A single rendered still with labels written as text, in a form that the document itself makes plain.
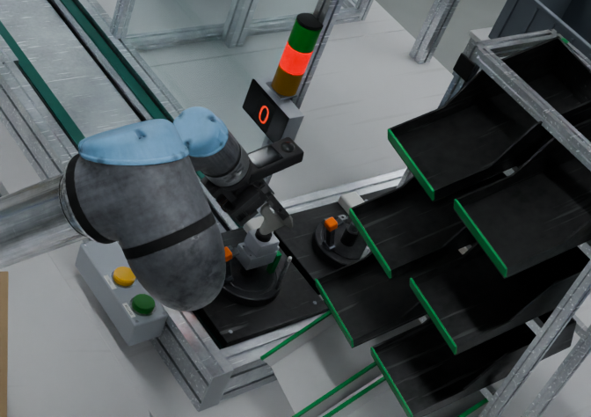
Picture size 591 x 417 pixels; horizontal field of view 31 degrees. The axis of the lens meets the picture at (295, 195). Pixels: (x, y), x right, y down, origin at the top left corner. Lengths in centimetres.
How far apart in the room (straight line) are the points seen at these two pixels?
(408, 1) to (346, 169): 279
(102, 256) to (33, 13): 83
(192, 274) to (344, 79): 168
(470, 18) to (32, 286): 369
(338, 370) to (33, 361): 53
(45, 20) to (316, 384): 120
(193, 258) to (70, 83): 124
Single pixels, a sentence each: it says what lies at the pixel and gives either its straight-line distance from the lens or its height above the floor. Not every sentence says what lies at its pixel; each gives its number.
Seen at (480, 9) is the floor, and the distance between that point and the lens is 551.
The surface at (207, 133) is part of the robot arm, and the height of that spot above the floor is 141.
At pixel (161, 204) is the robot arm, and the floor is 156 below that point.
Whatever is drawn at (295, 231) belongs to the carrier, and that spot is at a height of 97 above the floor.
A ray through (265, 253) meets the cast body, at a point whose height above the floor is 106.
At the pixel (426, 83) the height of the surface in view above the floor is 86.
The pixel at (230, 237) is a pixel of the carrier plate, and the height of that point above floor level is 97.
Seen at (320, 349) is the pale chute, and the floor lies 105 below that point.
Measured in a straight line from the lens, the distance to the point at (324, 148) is 259.
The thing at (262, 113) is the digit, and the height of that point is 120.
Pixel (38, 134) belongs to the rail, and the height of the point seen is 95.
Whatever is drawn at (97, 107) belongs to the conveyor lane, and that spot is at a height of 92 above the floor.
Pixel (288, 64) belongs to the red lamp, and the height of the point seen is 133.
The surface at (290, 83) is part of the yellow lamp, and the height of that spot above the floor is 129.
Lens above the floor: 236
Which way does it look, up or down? 38 degrees down
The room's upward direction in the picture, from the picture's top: 24 degrees clockwise
